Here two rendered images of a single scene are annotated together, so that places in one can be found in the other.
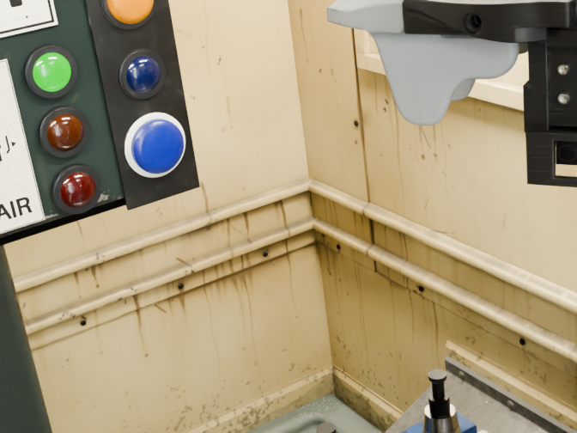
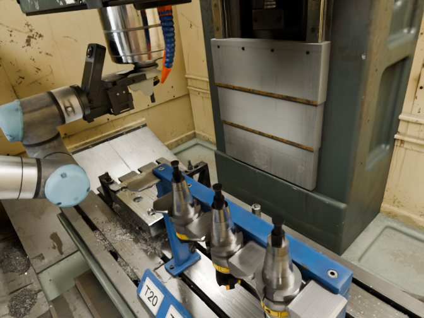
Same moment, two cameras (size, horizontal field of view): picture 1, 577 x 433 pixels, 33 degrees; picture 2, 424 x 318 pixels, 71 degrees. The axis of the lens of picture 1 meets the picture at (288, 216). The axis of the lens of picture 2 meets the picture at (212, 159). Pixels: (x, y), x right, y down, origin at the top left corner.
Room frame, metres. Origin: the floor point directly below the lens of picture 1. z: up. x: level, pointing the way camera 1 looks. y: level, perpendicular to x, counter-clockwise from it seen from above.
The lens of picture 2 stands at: (0.57, -0.36, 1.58)
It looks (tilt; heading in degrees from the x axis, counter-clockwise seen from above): 29 degrees down; 81
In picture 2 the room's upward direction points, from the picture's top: 7 degrees counter-clockwise
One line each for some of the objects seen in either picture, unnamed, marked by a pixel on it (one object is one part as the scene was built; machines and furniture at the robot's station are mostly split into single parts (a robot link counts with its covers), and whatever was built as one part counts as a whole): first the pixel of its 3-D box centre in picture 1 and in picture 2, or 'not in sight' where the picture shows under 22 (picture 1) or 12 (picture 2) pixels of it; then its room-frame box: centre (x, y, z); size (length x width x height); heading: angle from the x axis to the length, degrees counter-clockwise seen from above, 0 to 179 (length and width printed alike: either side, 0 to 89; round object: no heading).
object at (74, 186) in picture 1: (77, 189); not in sight; (0.49, 0.11, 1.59); 0.02 x 0.01 x 0.02; 119
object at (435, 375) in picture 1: (438, 392); (277, 229); (0.68, -0.10, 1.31); 0.02 x 0.02 x 0.03
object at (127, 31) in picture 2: not in sight; (137, 31); (0.55, 0.43, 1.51); 0.16 x 0.16 x 0.12
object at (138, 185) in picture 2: not in sight; (142, 182); (0.49, 0.23, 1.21); 0.07 x 0.05 x 0.01; 29
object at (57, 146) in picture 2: not in sight; (52, 160); (0.31, 0.27, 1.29); 0.11 x 0.08 x 0.11; 115
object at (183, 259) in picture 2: not in sight; (174, 223); (0.54, 0.26, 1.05); 0.10 x 0.05 x 0.30; 29
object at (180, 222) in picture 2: not in sight; (185, 213); (0.57, 0.09, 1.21); 0.06 x 0.06 x 0.03
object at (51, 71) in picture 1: (51, 71); not in sight; (0.49, 0.11, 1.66); 0.02 x 0.01 x 0.02; 119
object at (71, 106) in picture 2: not in sight; (68, 104); (0.37, 0.32, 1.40); 0.08 x 0.05 x 0.08; 119
